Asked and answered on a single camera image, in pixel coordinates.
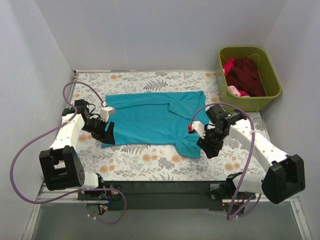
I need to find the aluminium frame rail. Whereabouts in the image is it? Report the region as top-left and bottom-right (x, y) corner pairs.
(36, 180), (301, 203)

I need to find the green plastic bin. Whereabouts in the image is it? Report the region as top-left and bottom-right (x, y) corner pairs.
(217, 46), (282, 112)

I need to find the floral table mat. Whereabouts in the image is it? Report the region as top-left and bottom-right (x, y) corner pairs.
(49, 71), (281, 182)

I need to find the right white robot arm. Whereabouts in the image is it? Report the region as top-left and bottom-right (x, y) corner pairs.
(188, 103), (306, 204)

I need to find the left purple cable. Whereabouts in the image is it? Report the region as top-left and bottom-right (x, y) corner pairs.
(11, 81), (128, 225)

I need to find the dark red garment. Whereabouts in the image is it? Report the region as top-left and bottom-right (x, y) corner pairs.
(222, 57), (265, 97)

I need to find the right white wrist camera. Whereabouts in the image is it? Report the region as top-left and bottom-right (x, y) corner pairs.
(188, 121), (206, 139)

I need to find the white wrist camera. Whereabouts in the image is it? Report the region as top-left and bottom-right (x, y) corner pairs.
(188, 121), (206, 139)
(99, 106), (116, 123)

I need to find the teal t shirt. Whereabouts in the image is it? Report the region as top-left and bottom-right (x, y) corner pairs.
(105, 91), (209, 159)

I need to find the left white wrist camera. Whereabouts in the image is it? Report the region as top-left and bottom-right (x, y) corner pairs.
(99, 106), (116, 123)

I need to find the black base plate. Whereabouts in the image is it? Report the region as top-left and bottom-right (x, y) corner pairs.
(76, 180), (256, 212)

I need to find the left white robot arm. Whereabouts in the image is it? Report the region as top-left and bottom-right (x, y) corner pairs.
(39, 99), (116, 200)

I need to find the pink garment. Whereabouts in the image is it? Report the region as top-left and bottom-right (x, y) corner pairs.
(222, 58), (250, 98)

